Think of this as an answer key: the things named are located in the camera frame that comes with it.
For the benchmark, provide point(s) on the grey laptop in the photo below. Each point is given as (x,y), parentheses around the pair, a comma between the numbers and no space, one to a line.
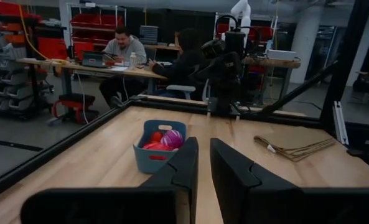
(92,59)

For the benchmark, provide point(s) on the red black rolling stool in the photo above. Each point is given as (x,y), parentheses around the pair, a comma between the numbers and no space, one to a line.
(75,105)

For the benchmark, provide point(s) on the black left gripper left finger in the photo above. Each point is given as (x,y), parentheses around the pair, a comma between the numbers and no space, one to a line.
(159,202)

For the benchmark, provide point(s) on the red bin shelving unit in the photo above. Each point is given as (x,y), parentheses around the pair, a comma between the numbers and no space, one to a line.
(94,25)

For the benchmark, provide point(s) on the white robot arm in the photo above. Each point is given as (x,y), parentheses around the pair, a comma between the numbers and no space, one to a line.
(241,15)

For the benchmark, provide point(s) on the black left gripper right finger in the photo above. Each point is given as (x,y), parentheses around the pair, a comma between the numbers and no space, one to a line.
(265,202)

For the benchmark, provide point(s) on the silver aluminium bracket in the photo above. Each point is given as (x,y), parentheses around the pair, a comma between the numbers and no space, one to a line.
(340,123)

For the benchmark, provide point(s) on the black diagonal frame strut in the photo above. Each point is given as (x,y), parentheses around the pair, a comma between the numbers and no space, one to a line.
(299,90)

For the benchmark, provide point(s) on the person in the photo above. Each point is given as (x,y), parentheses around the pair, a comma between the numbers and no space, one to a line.
(181,65)
(122,46)

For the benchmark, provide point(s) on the large red strawberry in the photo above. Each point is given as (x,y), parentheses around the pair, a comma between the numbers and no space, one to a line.
(156,137)

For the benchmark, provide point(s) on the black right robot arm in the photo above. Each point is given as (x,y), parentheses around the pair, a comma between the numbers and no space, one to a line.
(227,81)

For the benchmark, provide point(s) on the purple white striped ball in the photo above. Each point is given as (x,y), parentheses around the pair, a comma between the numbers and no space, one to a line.
(172,139)

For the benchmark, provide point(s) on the storage rack with bins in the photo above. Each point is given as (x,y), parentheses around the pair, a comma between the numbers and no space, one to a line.
(10,77)

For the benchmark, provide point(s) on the grey office chair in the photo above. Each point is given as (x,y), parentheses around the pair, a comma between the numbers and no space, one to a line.
(184,88)

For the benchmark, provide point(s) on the white box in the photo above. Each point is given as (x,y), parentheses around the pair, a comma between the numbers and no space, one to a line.
(280,55)

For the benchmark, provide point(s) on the folded tan cloth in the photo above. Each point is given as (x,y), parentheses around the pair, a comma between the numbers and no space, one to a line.
(293,151)

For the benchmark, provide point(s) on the long wooden desk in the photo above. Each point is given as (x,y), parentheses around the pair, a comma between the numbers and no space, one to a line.
(140,73)

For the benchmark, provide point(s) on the black vertical frame post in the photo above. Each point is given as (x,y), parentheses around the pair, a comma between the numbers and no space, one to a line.
(346,62)

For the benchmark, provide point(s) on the teal bowl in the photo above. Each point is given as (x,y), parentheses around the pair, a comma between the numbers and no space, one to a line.
(148,163)

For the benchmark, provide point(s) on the wooden workbench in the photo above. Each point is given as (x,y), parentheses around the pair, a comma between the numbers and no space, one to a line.
(274,63)

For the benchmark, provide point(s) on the clear plastic bottle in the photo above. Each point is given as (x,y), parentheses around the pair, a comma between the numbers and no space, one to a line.
(132,61)

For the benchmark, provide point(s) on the black table edge frame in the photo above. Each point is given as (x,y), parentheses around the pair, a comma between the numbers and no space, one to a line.
(47,155)

